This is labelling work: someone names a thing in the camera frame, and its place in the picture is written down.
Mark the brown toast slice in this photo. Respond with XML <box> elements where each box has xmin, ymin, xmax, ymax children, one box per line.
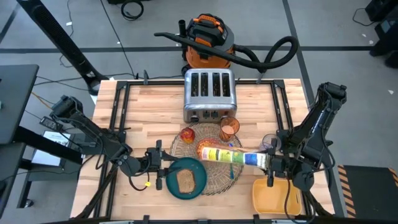
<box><xmin>175</xmin><ymin>168</ymin><xmax>197</xmax><ymax>194</ymax></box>

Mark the orange floor cable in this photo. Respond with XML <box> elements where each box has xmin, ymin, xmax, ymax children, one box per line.
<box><xmin>30</xmin><ymin>91</ymin><xmax>53</xmax><ymax>110</ymax></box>

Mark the black vacuum hose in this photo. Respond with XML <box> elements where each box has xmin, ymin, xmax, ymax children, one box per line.
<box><xmin>154</xmin><ymin>31</ymin><xmax>300</xmax><ymax>74</ymax></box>

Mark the black floor equipment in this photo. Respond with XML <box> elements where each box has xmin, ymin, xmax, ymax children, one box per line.
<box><xmin>365</xmin><ymin>0</ymin><xmax>398</xmax><ymax>22</ymax></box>

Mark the black desk leg beam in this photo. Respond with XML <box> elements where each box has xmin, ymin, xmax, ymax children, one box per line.
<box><xmin>12</xmin><ymin>126</ymin><xmax>84</xmax><ymax>166</ymax></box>

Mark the round woven placemat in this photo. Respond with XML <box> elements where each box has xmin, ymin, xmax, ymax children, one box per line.
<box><xmin>169</xmin><ymin>122</ymin><xmax>244</xmax><ymax>196</ymax></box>

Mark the colourful cereal box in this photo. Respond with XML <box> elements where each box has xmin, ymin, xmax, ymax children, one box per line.
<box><xmin>200</xmin><ymin>146</ymin><xmax>271</xmax><ymax>170</ymax></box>

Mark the black hazard-striped floor mat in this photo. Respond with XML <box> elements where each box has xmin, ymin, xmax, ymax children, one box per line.
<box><xmin>337</xmin><ymin>164</ymin><xmax>398</xmax><ymax>220</ymax></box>

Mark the red apple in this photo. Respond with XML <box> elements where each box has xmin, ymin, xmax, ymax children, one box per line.
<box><xmin>180</xmin><ymin>126</ymin><xmax>196</xmax><ymax>144</ymax></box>

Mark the clear plastic cup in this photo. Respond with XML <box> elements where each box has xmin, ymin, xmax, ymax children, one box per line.
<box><xmin>259</xmin><ymin>133</ymin><xmax>282</xmax><ymax>153</ymax></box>

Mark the black desk top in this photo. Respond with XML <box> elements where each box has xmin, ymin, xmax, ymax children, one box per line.
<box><xmin>0</xmin><ymin>64</ymin><xmax>40</xmax><ymax>146</ymax></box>

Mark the black power adapter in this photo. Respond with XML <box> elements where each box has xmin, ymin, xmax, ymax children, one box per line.
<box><xmin>39</xmin><ymin>116</ymin><xmax>64</xmax><ymax>133</ymax></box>

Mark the orange translucent cup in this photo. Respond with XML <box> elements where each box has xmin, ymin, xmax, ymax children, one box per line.
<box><xmin>219</xmin><ymin>116</ymin><xmax>241</xmax><ymax>143</ymax></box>

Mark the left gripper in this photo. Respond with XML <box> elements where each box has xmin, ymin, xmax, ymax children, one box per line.
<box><xmin>139</xmin><ymin>139</ymin><xmax>181</xmax><ymax>191</ymax></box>

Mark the yellow plastic bin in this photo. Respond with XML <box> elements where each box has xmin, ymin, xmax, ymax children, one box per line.
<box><xmin>251</xmin><ymin>177</ymin><xmax>303</xmax><ymax>216</ymax></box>

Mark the teal round plate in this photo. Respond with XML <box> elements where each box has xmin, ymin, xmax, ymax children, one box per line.
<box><xmin>165</xmin><ymin>157</ymin><xmax>208</xmax><ymax>200</ymax></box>

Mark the coiled black cable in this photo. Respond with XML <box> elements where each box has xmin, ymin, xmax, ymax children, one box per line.
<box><xmin>120</xmin><ymin>0</ymin><xmax>145</xmax><ymax>22</ymax></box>

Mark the long thin black cable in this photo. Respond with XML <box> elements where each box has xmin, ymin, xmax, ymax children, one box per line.
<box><xmin>99</xmin><ymin>0</ymin><xmax>137</xmax><ymax>79</ymax></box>

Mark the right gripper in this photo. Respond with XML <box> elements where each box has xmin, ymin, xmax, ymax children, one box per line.
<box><xmin>262</xmin><ymin>139</ymin><xmax>295</xmax><ymax>188</ymax></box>

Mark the silver four-slot toaster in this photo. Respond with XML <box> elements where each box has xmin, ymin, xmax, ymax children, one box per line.
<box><xmin>182</xmin><ymin>68</ymin><xmax>238</xmax><ymax>124</ymax></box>

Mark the orange black shop vacuum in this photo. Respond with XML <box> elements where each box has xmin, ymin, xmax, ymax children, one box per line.
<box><xmin>182</xmin><ymin>13</ymin><xmax>236</xmax><ymax>75</ymax></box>

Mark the white paper booklet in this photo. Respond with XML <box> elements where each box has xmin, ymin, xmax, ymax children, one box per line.
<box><xmin>30</xmin><ymin>130</ymin><xmax>75</xmax><ymax>167</ymax></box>

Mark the black metal table frame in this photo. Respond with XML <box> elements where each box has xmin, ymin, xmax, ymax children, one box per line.
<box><xmin>79</xmin><ymin>79</ymin><xmax>335</xmax><ymax>224</ymax></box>

